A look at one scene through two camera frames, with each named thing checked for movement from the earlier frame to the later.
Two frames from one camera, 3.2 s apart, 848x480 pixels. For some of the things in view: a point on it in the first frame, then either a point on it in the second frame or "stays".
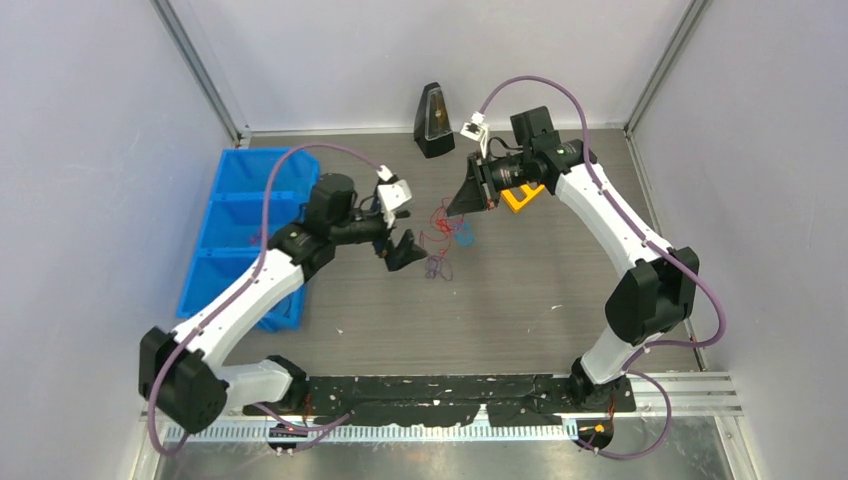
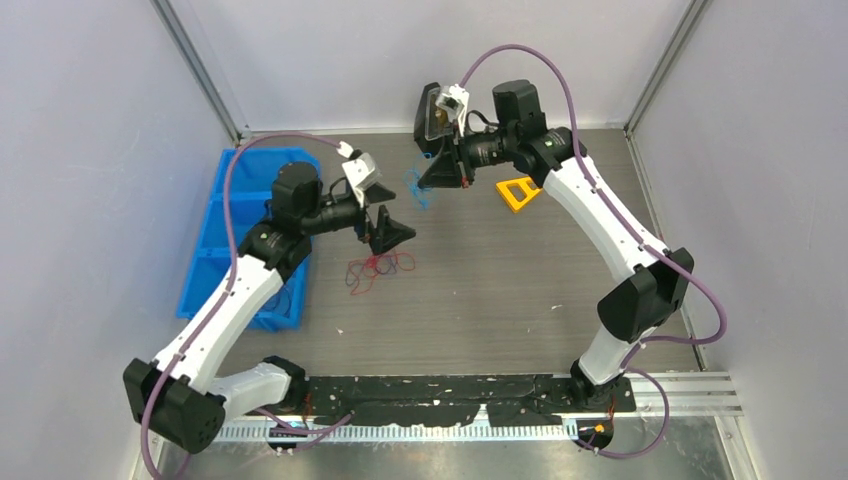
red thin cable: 443,223 → 367,269
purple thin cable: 437,264 → 384,264
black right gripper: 470,199 → 451,169
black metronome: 432,125 stays
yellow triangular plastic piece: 516,204 stays
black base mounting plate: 448,400 stays
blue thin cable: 464,235 → 412,180
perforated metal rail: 259,433 stays
